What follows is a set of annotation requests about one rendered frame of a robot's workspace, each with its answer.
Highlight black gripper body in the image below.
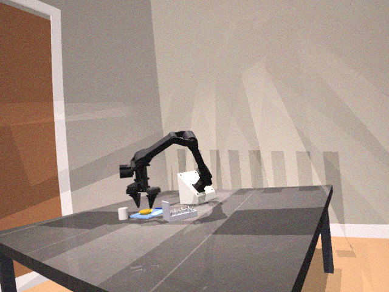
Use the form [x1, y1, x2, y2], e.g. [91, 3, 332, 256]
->
[126, 176, 160, 195]

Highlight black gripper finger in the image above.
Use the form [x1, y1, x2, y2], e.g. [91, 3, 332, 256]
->
[129, 193, 141, 208]
[146, 193, 158, 209]

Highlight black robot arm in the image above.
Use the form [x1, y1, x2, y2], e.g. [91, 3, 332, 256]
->
[119, 131, 212, 193]

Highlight light blue square mat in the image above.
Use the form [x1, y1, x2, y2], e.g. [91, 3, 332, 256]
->
[129, 209, 163, 219]

